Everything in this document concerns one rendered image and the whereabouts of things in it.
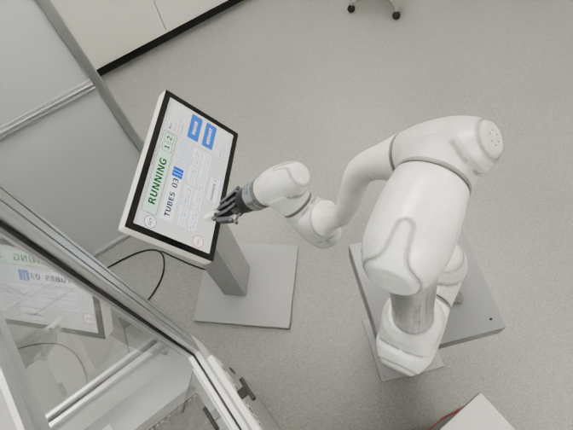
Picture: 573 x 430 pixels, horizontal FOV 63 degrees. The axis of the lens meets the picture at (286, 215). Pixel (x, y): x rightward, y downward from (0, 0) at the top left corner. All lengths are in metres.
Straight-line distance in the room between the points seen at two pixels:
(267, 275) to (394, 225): 1.80
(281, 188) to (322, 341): 1.29
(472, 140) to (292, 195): 0.58
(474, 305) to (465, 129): 0.88
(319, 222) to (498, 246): 1.54
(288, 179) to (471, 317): 0.74
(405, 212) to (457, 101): 2.45
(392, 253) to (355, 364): 1.67
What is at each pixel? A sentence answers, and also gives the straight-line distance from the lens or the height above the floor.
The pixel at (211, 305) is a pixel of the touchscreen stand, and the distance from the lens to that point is 2.48.
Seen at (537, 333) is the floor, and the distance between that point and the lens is 2.54.
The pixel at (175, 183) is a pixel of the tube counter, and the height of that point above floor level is 1.11.
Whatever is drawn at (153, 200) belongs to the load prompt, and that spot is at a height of 1.15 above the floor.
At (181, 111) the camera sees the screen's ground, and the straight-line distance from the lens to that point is 1.66.
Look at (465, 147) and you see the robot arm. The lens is 0.79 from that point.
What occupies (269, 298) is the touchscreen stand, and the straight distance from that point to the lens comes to 2.43.
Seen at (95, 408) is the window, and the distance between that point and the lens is 0.57.
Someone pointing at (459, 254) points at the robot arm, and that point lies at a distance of 1.33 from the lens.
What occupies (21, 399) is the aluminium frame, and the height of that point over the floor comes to 1.98.
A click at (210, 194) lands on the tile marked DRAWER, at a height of 1.01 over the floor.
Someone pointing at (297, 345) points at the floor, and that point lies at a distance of 2.38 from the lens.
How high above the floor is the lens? 2.32
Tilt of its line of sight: 61 degrees down
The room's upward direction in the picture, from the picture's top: 15 degrees counter-clockwise
